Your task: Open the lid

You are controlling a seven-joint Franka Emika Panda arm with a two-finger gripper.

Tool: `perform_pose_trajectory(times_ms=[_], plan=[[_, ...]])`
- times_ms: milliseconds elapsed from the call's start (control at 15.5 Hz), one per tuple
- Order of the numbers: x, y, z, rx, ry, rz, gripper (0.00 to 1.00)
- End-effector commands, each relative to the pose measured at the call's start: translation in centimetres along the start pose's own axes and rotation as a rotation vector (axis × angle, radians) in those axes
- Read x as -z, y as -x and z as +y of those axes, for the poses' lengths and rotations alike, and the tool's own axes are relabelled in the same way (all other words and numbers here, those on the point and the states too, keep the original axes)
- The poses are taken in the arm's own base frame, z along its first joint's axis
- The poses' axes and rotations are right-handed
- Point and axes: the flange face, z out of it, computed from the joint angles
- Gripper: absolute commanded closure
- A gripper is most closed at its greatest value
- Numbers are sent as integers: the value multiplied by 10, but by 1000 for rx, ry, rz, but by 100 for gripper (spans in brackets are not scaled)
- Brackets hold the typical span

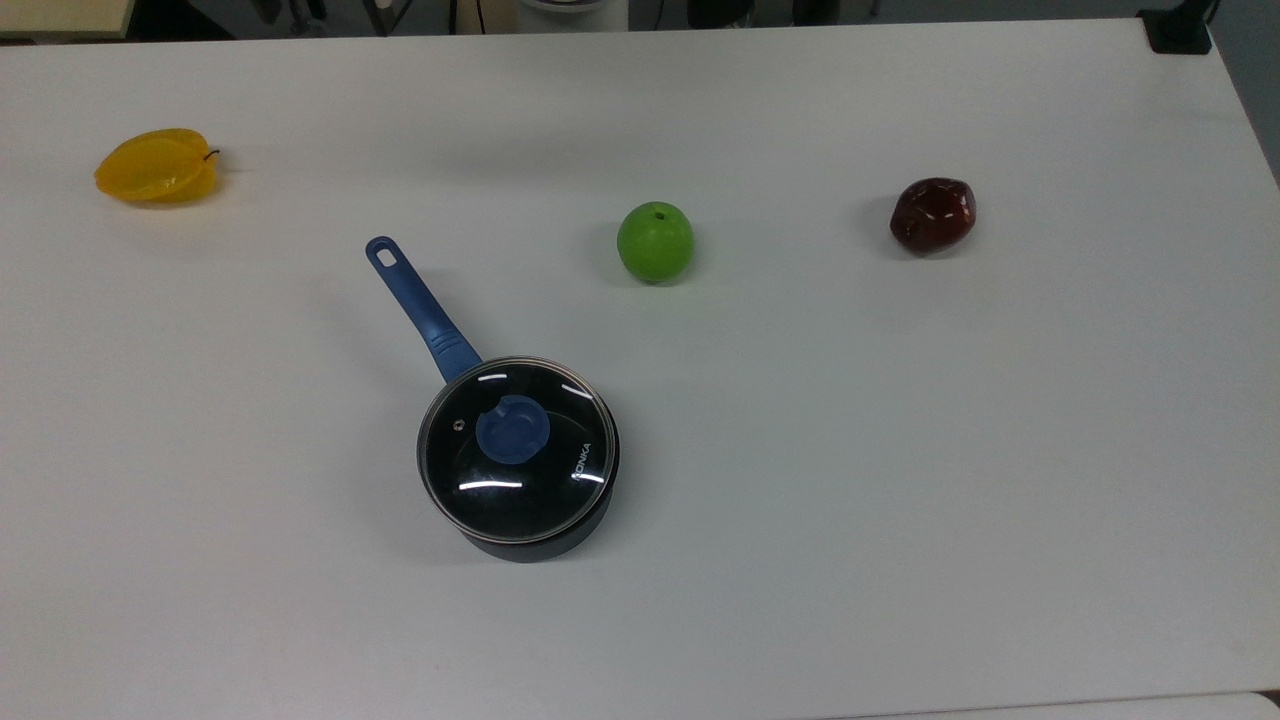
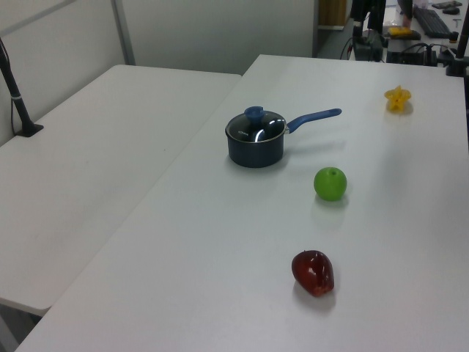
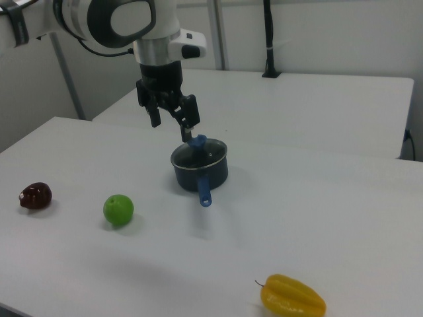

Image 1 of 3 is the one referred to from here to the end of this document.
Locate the glass lid with blue knob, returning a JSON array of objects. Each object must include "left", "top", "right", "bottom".
[{"left": 417, "top": 356, "right": 618, "bottom": 546}]

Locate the green apple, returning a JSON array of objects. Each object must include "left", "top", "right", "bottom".
[{"left": 616, "top": 201, "right": 695, "bottom": 284}]

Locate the light wooden desk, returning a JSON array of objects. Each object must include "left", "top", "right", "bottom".
[{"left": 0, "top": 0, "right": 136, "bottom": 41}]

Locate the yellow starfruit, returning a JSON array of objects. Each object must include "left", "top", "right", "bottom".
[{"left": 94, "top": 128, "right": 221, "bottom": 206}]

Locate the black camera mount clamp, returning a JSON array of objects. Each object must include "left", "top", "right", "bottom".
[{"left": 1138, "top": 0, "right": 1217, "bottom": 56}]

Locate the dark blue saucepan, blue handle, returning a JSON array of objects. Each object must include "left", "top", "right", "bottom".
[{"left": 365, "top": 236, "right": 621, "bottom": 564}]

